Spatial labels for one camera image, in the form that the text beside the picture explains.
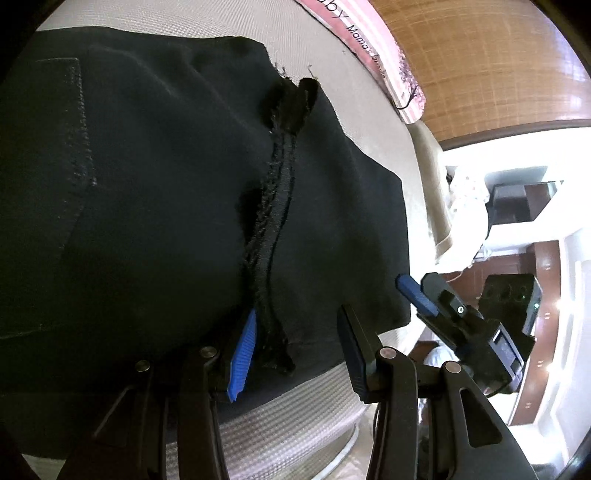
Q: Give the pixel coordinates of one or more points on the grey woven bed mat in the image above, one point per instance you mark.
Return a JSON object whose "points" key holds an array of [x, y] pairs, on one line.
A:
{"points": [[286, 429]]}

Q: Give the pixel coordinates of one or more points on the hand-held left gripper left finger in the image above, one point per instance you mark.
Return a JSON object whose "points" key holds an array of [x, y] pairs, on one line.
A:
{"points": [[242, 350]]}

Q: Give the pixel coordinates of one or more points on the black pants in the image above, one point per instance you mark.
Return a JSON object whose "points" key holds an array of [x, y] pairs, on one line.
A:
{"points": [[138, 207]]}

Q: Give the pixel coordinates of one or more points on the white dotted cloth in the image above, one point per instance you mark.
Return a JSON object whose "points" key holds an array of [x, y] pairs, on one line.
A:
{"points": [[466, 189]]}

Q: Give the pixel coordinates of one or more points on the beige blanket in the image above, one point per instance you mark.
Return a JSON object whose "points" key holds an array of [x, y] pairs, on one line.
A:
{"points": [[434, 194]]}

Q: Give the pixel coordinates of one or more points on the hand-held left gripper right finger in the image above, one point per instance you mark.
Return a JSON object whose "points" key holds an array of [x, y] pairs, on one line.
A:
{"points": [[352, 348]]}

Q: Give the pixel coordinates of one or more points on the bamboo mat headboard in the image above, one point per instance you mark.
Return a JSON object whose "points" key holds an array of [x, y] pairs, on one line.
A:
{"points": [[485, 60]]}

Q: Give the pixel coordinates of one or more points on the dark cabinet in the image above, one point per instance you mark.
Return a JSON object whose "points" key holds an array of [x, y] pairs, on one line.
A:
{"points": [[508, 198]]}

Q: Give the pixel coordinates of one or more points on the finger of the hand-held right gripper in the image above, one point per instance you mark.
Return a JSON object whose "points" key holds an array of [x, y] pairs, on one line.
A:
{"points": [[418, 295], [445, 295]]}

